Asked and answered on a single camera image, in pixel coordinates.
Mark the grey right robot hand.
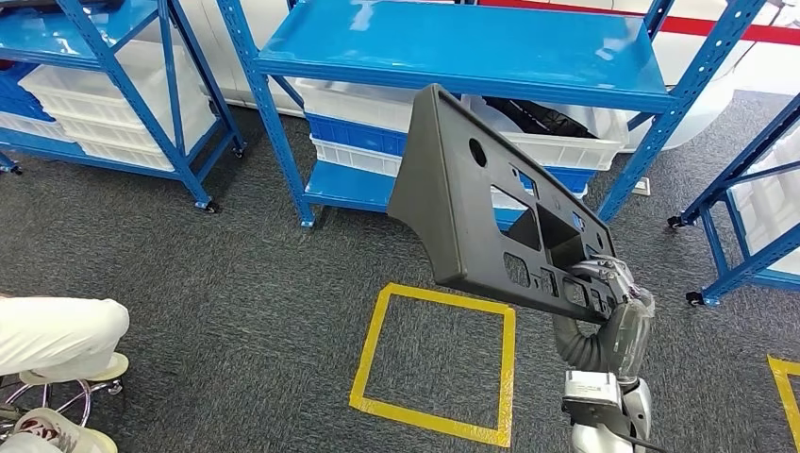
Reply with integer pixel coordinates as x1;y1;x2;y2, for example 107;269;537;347
565;253;657;382

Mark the black plastic panel part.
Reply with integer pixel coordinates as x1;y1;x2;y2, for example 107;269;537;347
386;82;626;327

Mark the blue metal shelf rack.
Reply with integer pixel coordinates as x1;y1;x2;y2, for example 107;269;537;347
0;0;246;215
215;0;767;229
667;93;800;308

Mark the yellow floor tape square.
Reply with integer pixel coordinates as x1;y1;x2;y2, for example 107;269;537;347
767;355;800;448
348;282;518;449

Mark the white car with red stripe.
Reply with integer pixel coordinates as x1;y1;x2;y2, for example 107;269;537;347
134;0;800;155

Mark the blue plastic crate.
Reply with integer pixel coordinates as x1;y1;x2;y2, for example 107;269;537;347
305;112;598;195
0;62;57;123

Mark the chrome stool base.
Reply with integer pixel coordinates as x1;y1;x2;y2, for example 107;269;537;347
0;374;125;440

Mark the person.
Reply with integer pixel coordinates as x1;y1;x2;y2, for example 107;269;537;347
0;294;131;453

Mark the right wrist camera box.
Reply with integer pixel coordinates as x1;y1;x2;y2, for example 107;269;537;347
560;370;623;432

